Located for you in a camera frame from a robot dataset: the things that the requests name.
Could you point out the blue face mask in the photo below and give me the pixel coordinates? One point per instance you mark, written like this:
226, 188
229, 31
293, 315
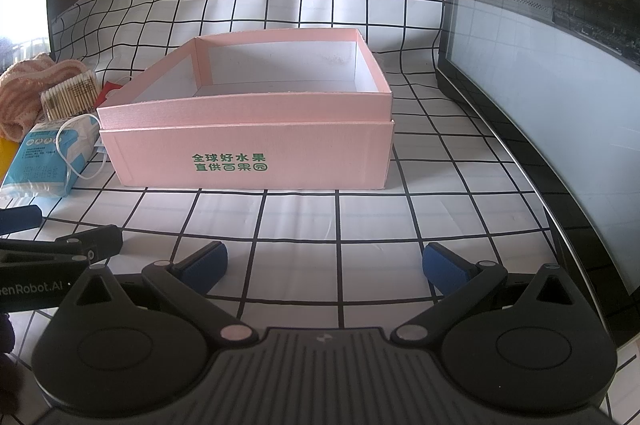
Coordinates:
74, 141

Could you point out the red envelope packet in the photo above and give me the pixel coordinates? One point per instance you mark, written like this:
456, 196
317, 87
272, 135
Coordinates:
107, 90

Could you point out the cotton swab pack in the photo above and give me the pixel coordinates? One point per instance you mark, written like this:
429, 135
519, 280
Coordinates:
72, 97

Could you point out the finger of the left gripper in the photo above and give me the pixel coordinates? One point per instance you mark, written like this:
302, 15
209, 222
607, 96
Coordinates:
96, 244
19, 219

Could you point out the pink striped towel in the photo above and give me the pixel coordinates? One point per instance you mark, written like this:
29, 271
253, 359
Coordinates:
21, 86

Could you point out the white black grid tablecloth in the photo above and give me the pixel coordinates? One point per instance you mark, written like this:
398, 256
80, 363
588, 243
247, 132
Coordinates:
318, 258

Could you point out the pink cardboard box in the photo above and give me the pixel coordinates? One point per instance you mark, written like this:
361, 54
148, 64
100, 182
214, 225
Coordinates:
288, 109

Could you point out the glass side computer case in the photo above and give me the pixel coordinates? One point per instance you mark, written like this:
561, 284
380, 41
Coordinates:
557, 82

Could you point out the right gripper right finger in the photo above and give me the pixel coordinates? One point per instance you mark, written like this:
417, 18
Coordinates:
463, 285

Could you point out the blue tissue pack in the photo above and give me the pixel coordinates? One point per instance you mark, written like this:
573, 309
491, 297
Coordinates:
31, 173

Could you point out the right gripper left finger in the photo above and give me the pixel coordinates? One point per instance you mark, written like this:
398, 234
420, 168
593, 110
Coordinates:
183, 286

